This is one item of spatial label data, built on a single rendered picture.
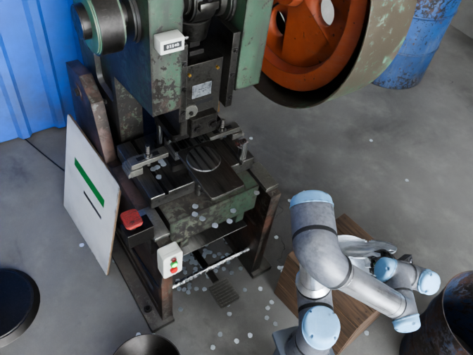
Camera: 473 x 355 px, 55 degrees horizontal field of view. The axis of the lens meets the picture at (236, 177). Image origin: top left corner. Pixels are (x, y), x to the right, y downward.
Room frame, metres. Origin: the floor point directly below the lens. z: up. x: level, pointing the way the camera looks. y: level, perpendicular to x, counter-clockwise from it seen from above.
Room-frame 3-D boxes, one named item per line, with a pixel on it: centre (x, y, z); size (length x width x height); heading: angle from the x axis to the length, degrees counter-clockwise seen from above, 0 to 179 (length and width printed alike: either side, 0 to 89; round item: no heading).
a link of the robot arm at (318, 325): (0.63, -0.33, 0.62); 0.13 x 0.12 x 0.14; 6
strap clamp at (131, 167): (1.12, 0.34, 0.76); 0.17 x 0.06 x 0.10; 130
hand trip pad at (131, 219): (0.84, 0.32, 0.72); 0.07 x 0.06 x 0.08; 40
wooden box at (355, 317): (1.07, -0.54, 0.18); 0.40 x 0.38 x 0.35; 47
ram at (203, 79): (1.19, 0.18, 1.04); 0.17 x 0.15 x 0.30; 40
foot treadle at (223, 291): (1.12, 0.12, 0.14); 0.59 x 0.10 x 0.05; 40
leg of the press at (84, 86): (1.16, 0.51, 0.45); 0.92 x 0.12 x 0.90; 40
